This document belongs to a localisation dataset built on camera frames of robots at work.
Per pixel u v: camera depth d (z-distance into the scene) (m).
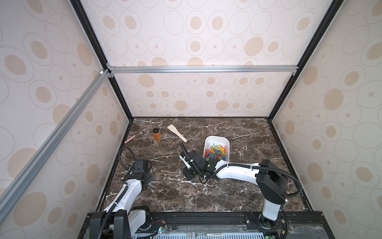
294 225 0.73
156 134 1.00
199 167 0.65
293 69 0.92
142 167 0.68
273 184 0.46
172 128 1.14
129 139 1.06
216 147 1.01
